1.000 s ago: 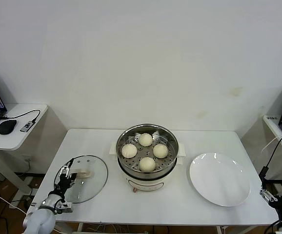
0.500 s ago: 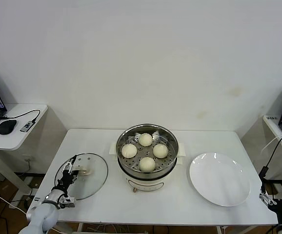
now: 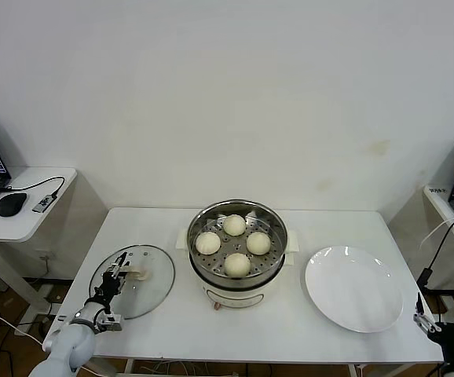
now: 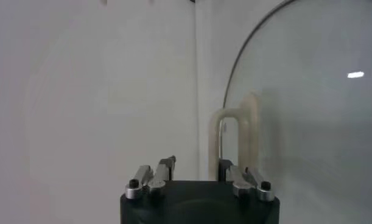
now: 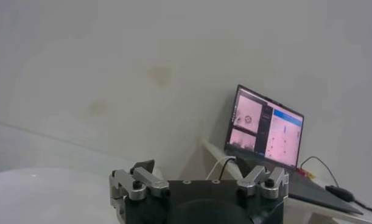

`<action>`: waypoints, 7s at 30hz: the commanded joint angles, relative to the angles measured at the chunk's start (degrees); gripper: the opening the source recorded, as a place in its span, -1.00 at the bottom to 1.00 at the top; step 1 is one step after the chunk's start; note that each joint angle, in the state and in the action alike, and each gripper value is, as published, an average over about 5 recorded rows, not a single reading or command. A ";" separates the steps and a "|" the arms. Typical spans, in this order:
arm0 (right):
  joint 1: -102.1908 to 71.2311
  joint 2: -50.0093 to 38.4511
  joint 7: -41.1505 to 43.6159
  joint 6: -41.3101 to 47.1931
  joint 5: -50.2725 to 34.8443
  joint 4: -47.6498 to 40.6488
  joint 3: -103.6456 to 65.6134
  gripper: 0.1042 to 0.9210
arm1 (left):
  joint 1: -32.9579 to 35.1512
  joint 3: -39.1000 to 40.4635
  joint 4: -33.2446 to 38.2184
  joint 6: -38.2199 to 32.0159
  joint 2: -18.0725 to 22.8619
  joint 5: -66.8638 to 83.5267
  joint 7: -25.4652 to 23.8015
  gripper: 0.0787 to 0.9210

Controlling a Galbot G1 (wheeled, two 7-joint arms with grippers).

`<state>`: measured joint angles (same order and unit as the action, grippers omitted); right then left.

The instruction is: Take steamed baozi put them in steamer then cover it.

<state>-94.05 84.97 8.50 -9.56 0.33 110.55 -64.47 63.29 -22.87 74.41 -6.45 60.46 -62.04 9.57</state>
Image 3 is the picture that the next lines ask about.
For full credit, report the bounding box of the black cable with adapter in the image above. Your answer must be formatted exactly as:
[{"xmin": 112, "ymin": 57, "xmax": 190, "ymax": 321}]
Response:
[{"xmin": 417, "ymin": 219, "xmax": 454, "ymax": 291}]

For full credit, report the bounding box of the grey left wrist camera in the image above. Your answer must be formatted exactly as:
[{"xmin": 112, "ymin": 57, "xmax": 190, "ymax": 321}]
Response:
[{"xmin": 95, "ymin": 313, "xmax": 123, "ymax": 331}]

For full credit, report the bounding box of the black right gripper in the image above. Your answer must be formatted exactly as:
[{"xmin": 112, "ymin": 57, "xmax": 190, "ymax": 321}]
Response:
[{"xmin": 413, "ymin": 292, "xmax": 454, "ymax": 368}]

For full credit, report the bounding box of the black computer mouse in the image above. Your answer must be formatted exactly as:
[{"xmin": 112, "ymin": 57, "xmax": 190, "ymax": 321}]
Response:
[{"xmin": 0, "ymin": 192, "xmax": 28, "ymax": 218}]

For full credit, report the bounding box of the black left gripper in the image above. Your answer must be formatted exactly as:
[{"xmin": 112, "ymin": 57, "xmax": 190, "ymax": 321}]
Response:
[{"xmin": 93, "ymin": 251, "xmax": 132, "ymax": 306}]

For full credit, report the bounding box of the white round plate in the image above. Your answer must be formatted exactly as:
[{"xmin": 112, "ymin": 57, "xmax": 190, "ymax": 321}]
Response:
[{"xmin": 304, "ymin": 246, "xmax": 405, "ymax": 334}]

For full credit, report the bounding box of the white side table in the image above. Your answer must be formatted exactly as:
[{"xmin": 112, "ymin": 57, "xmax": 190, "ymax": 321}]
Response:
[
  {"xmin": 424, "ymin": 184, "xmax": 454, "ymax": 350},
  {"xmin": 0, "ymin": 167, "xmax": 79, "ymax": 315}
]

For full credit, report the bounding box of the black usb hub cable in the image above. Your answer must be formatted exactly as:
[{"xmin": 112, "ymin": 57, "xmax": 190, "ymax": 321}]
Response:
[{"xmin": 0, "ymin": 176, "xmax": 67, "ymax": 197}]

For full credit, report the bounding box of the white steamed baozi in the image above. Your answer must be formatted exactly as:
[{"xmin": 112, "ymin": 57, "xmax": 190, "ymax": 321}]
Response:
[
  {"xmin": 224, "ymin": 252, "xmax": 251, "ymax": 278},
  {"xmin": 195, "ymin": 230, "xmax": 222, "ymax": 255},
  {"xmin": 246, "ymin": 231, "xmax": 272, "ymax": 255},
  {"xmin": 222, "ymin": 214, "xmax": 247, "ymax": 237}
]

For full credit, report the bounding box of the grey usb hub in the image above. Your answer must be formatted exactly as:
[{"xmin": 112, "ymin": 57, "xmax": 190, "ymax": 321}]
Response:
[{"xmin": 32, "ymin": 193, "xmax": 60, "ymax": 214}]

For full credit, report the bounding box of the glass lid with cream handle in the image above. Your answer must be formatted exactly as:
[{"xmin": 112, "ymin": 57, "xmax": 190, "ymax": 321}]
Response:
[{"xmin": 88, "ymin": 243, "xmax": 176, "ymax": 320}]

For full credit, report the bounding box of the cream electric cooking pot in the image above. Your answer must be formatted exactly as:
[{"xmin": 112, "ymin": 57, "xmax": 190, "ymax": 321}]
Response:
[{"xmin": 175, "ymin": 229, "xmax": 302, "ymax": 311}]

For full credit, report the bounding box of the perforated steel steamer basket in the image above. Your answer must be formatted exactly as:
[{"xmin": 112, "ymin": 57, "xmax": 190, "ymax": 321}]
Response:
[{"xmin": 187, "ymin": 199, "xmax": 289, "ymax": 284}]

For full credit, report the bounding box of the white floor cable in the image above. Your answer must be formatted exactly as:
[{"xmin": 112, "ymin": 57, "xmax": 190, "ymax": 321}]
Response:
[{"xmin": 0, "ymin": 300, "xmax": 46, "ymax": 349}]

